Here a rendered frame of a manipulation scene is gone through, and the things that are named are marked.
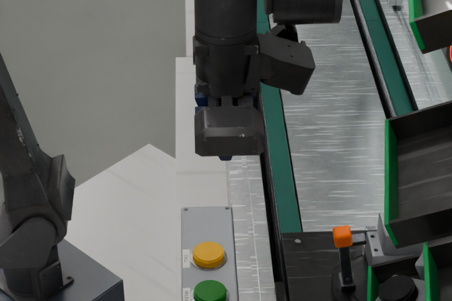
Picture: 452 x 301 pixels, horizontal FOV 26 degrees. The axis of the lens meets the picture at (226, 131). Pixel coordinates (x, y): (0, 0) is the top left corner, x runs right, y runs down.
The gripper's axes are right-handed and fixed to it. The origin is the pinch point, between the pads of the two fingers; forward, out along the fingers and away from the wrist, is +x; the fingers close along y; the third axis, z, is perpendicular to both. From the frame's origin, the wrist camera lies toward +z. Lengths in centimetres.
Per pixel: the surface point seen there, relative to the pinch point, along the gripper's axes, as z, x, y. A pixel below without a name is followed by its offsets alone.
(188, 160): -4, 40, 47
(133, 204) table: -13, 40, 37
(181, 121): -5, 40, 58
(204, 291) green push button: -2.3, 28.3, 6.3
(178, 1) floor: -9, 126, 265
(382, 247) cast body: 18.0, 19.3, 3.4
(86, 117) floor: -39, 126, 185
